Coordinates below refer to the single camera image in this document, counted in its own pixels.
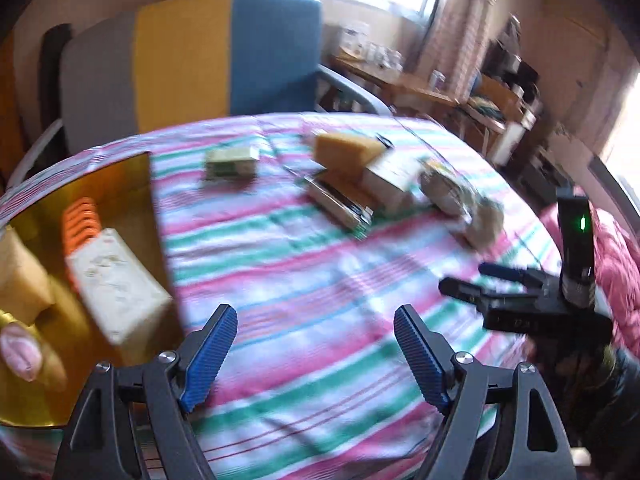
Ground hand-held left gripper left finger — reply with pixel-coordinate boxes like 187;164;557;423
52;304;238;480

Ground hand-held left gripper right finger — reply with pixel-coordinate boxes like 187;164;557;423
394;304;573;480

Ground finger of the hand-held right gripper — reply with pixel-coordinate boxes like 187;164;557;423
439;276;506;311
477;261;548;291

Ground clear snack packet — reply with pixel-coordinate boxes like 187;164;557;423
461;195;505;250

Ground yellow cracker packet green ends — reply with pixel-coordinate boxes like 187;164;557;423
419;157;471;217

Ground white carton box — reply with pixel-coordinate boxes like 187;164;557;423
66;227;174;347
361;151;427;214

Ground silver foil packet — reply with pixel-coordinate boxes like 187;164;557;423
304;169;375;235

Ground orange packet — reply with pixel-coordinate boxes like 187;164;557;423
61;196;104;252

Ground pink hair roller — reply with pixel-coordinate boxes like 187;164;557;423
0;321;44;382

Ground dark red box gold lining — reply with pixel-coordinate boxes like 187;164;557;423
0;152;183;428

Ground person's right forearm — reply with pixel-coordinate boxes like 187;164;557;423
537;337;640;461

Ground pink quilt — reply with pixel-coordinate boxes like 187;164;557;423
539;199;640;357

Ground striped bed sheet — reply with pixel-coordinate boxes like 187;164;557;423
0;110;566;480

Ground white cabinet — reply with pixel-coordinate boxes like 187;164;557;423
491;85;544;167

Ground small cream green box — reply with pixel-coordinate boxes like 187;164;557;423
205;144;261;182

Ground wooden desk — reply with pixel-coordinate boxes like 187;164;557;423
325;52;507;157

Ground black appliance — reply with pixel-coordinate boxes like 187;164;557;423
486;14;540;87

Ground patterned curtain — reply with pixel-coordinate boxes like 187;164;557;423
419;0;502;107

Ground group of white jars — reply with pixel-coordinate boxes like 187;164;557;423
337;21;403;72

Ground grey yellow blue chair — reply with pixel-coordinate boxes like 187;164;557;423
10;0;391;181

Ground wooden wardrobe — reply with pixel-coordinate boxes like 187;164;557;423
0;35;23;181

